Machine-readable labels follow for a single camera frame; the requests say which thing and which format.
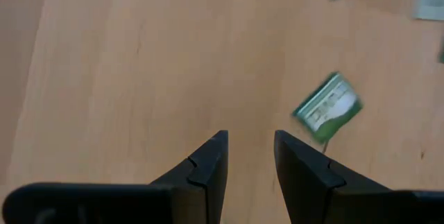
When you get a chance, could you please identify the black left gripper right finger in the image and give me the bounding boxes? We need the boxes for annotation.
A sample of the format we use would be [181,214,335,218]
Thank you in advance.
[273,130,393,224]

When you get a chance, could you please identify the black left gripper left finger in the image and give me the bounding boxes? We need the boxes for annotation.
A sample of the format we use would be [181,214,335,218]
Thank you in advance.
[148,130,230,224]

